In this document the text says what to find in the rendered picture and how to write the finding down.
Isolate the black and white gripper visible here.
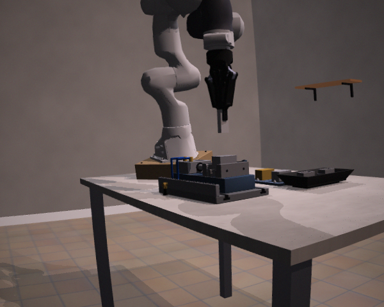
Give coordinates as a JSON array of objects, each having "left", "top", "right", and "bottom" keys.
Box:
[{"left": 205, "top": 49, "right": 238, "bottom": 133}]

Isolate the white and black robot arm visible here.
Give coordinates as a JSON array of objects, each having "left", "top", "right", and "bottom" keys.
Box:
[{"left": 140, "top": 0, "right": 244, "bottom": 163}]

